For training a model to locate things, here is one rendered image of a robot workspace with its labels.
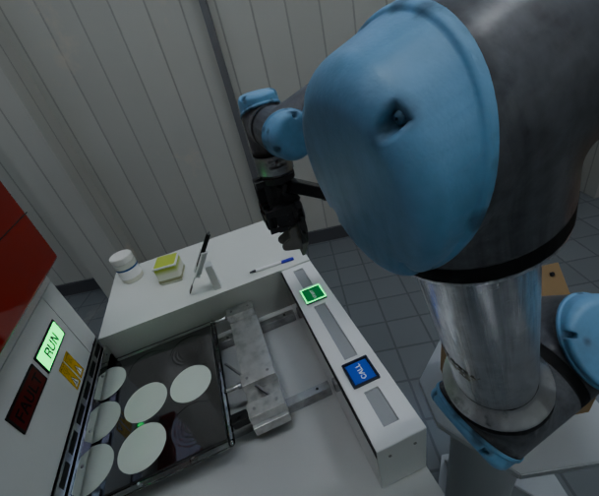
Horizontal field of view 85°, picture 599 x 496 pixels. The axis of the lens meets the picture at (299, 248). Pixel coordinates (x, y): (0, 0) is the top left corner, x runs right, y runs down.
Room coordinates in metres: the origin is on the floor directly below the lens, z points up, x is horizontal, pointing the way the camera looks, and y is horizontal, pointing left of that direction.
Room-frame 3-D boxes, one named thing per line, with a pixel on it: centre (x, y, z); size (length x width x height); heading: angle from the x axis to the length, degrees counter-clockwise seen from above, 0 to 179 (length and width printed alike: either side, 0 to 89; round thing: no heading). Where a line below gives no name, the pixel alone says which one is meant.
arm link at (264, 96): (0.64, 0.01, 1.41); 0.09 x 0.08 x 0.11; 15
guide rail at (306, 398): (0.41, 0.25, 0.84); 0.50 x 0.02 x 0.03; 101
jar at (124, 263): (0.95, 0.57, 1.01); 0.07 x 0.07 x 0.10
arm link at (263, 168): (0.64, 0.01, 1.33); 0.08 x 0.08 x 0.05
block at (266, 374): (0.49, 0.16, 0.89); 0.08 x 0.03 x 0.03; 101
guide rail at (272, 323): (0.68, 0.31, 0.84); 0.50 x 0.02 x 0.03; 101
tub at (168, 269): (0.90, 0.42, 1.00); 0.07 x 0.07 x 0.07; 2
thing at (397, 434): (0.53, -0.03, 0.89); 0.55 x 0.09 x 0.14; 11
